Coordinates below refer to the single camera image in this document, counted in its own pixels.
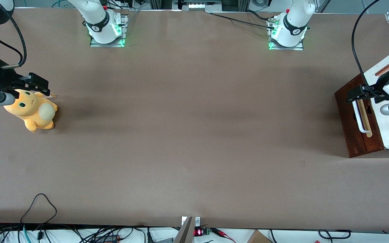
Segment black cable to arm base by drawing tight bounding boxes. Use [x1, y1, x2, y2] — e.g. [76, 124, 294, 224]
[209, 10, 278, 31]

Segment brown cardboard box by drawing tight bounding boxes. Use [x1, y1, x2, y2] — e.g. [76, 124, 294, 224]
[247, 229, 273, 243]

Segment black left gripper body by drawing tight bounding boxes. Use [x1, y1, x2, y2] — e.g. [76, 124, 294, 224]
[369, 72, 389, 104]

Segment brown wooden drawer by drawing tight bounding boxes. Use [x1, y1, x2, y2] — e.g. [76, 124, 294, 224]
[334, 72, 386, 159]

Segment grey metal bracket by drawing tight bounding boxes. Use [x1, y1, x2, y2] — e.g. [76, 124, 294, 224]
[173, 216, 202, 243]

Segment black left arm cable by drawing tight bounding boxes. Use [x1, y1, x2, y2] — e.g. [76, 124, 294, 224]
[351, 0, 383, 100]

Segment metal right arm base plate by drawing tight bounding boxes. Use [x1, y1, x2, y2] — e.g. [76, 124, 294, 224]
[89, 13, 129, 48]

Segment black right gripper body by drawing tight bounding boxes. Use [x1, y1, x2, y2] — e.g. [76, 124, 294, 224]
[0, 58, 24, 94]

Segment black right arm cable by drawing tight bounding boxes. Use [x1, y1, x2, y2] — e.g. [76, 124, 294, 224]
[0, 15, 28, 70]

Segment black power adapter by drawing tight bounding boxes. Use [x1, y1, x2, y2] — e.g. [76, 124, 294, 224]
[95, 234, 121, 243]

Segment black looped table cable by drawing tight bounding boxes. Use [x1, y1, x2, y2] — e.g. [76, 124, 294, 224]
[20, 193, 58, 225]

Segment white drawer handle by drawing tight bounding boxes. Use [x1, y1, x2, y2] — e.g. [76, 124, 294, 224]
[351, 99, 371, 134]

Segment white power strip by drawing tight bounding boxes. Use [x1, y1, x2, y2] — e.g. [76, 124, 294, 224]
[172, 0, 223, 12]

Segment black flat looped cable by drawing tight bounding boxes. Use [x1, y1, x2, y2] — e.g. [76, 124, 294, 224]
[317, 229, 352, 241]

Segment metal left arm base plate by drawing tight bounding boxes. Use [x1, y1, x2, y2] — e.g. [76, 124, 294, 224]
[268, 16, 305, 51]

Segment red clip leads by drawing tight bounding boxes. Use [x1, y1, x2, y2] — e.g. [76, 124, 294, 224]
[213, 228, 236, 243]

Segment orange plush toy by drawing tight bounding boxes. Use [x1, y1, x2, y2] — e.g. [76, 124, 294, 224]
[3, 88, 59, 133]

